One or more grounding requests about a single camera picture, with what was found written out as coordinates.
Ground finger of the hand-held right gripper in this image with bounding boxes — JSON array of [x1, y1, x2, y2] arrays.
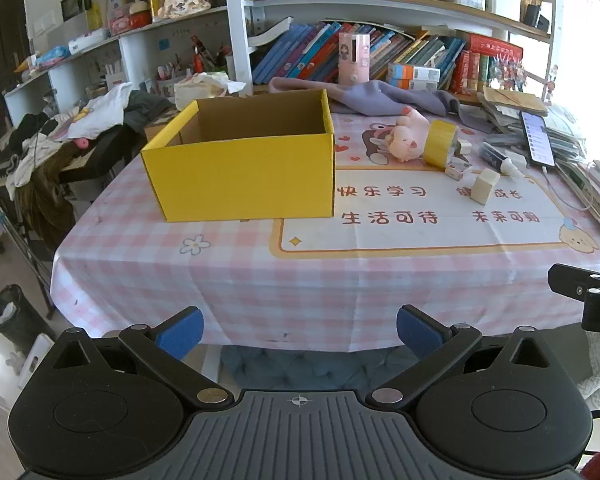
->
[[547, 262, 600, 306]]

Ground yellow tape roll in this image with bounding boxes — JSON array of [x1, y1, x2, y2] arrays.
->
[[425, 121, 459, 168]]

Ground red hardcover books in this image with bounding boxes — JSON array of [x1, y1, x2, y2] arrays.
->
[[455, 32, 523, 96]]

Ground row of leaning colourful books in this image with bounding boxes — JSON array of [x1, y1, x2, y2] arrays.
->
[[252, 20, 468, 86]]

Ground yellow cardboard box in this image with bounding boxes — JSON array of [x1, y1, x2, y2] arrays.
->
[[140, 88, 337, 223]]

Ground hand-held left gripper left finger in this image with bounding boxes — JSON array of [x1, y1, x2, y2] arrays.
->
[[40, 306, 233, 409]]

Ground stack of papers and booklets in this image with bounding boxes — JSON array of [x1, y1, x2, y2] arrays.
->
[[480, 100, 600, 246]]

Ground low white shelf unit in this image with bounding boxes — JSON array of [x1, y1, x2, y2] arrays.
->
[[4, 7, 231, 126]]

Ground white rectangular block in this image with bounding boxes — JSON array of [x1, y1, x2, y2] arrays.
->
[[471, 169, 502, 205]]

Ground cream tissue bag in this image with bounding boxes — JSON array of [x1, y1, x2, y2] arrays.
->
[[174, 72, 246, 111]]

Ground black trash bin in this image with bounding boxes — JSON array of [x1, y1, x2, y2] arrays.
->
[[0, 284, 43, 348]]

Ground small white packet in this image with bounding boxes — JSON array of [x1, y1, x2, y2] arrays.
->
[[445, 157, 473, 181]]

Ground brown paper notebook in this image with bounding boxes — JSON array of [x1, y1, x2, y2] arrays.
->
[[482, 86, 548, 113]]

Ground white storage container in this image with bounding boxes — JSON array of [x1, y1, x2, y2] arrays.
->
[[485, 0, 523, 21]]

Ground smartphone with lit screen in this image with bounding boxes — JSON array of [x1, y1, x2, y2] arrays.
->
[[520, 110, 557, 168]]

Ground white charging cable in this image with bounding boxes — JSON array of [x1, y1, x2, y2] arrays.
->
[[542, 165, 600, 211]]

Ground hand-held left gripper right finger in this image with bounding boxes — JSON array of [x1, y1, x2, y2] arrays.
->
[[367, 305, 561, 409]]

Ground acrylic figure stand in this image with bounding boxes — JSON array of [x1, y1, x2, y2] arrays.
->
[[490, 55, 526, 93]]

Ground teal quilted chair cushion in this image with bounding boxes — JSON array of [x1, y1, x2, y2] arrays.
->
[[220, 345, 421, 396]]

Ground pink cylinder cup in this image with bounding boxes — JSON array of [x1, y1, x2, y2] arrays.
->
[[338, 32, 371, 86]]

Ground white bookshelf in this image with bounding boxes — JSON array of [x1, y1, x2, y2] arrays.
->
[[222, 0, 563, 106]]

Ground small black box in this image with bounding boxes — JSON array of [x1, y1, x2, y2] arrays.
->
[[524, 4, 551, 32]]

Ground purple cloth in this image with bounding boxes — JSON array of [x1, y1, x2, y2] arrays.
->
[[269, 77, 496, 133]]

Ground pile of clothes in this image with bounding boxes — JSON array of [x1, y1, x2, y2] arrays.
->
[[5, 82, 176, 241]]

